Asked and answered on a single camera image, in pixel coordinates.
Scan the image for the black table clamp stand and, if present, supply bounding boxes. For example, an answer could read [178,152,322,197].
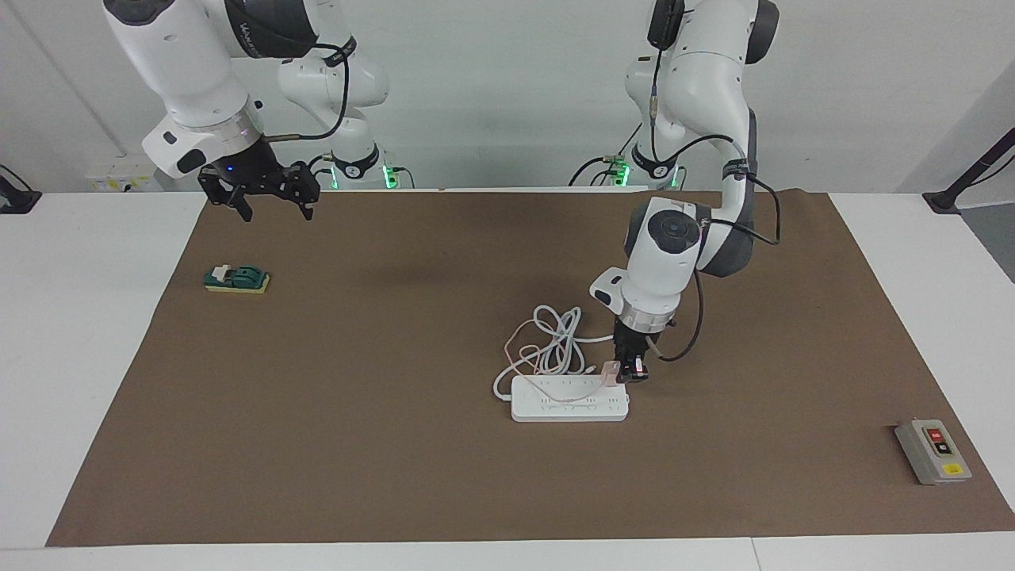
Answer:
[0,164,42,215]
[922,127,1015,215]

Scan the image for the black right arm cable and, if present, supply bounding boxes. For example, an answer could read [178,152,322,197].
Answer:
[262,40,351,144]

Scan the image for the white power strip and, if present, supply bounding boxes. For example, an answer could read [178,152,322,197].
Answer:
[510,374,630,423]

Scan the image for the white wall outlet yellow labels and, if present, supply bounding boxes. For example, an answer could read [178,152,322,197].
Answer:
[86,165,171,193]

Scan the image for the grey on-off switch box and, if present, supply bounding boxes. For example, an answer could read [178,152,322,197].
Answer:
[894,419,973,486]

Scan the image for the pink charger cable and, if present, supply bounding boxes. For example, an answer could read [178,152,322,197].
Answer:
[504,321,615,404]

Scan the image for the green knife switch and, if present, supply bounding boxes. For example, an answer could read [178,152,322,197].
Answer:
[203,263,271,295]

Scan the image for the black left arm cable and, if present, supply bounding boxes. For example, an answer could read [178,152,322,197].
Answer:
[646,44,784,364]

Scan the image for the white power cord with plug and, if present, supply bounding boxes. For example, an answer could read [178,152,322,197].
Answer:
[492,305,618,401]

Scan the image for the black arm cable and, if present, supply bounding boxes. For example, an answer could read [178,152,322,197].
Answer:
[262,40,351,144]
[646,44,784,364]

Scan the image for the brown table mat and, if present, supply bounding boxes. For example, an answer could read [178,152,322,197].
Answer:
[46,190,1015,548]

